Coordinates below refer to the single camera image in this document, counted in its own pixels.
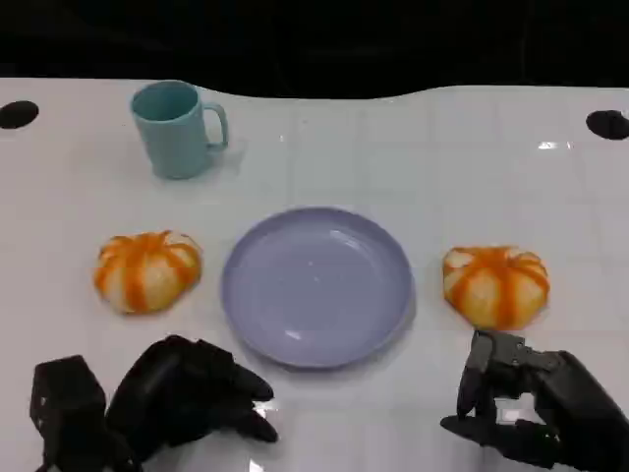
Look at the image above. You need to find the lilac plate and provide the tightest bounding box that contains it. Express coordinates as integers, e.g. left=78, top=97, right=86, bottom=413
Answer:
left=219, top=206, right=417, bottom=372

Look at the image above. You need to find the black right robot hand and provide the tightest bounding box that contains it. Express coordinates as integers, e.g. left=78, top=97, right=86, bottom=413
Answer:
left=439, top=329, right=629, bottom=469

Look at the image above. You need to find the pale green mug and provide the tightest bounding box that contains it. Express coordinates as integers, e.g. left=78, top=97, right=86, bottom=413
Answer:
left=129, top=80, right=230, bottom=181

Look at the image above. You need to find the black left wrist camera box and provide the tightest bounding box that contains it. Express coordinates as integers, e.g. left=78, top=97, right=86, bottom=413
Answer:
left=29, top=354, right=109, bottom=446

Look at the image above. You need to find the orange and white bread roll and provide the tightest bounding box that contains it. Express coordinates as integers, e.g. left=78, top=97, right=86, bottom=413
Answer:
left=441, top=245, right=551, bottom=331
left=92, top=229, right=204, bottom=317

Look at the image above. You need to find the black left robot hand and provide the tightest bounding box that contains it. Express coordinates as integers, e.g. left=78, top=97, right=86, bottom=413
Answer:
left=104, top=334, right=280, bottom=464

